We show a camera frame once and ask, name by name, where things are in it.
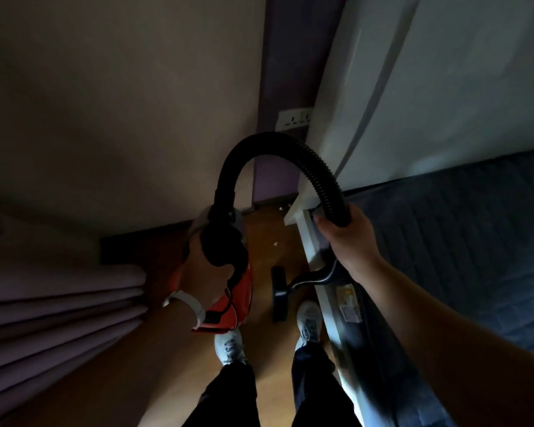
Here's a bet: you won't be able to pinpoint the blue quilted mattress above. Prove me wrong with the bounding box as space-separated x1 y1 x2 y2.
338 146 534 427

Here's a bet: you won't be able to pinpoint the black vacuum floor nozzle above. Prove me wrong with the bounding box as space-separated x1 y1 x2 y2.
271 259 344 324

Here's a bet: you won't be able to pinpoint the person's right forearm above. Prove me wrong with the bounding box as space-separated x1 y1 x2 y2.
360 257 534 427

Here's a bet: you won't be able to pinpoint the white left shoe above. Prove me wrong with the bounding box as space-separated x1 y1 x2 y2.
214 329 248 366

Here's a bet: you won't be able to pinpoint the black trousers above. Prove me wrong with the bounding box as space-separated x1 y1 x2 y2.
182 341 362 427

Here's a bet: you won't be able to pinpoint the person's left forearm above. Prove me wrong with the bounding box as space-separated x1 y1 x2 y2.
136 302 205 427

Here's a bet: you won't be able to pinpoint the dark skirting board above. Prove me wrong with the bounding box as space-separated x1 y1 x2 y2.
99 193 299 266

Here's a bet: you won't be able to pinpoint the white right shoe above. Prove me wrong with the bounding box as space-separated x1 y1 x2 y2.
295 300 323 352

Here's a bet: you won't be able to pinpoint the person's right hand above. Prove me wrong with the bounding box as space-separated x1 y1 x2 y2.
313 203 383 285

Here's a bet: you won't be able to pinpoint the person's left hand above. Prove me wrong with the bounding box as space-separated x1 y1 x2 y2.
179 232 236 311

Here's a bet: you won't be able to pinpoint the white shoe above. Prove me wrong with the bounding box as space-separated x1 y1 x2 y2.
214 329 248 366
295 300 323 352

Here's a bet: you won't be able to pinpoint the orange vacuum cleaner body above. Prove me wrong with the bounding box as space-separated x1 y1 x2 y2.
171 205 254 335

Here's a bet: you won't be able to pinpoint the pale purple curtain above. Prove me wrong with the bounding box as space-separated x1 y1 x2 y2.
0 204 148 425

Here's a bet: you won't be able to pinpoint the white mattress label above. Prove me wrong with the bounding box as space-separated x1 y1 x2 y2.
336 284 362 324

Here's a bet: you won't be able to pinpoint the white bed frame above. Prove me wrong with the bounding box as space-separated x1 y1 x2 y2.
284 0 534 427

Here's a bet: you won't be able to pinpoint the black ribbed vacuum hose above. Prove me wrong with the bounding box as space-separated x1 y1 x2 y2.
199 131 352 281

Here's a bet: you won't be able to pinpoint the white wall socket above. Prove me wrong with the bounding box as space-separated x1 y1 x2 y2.
274 107 314 132

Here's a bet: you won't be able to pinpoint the white wristband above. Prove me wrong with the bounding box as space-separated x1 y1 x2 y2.
162 290 206 329

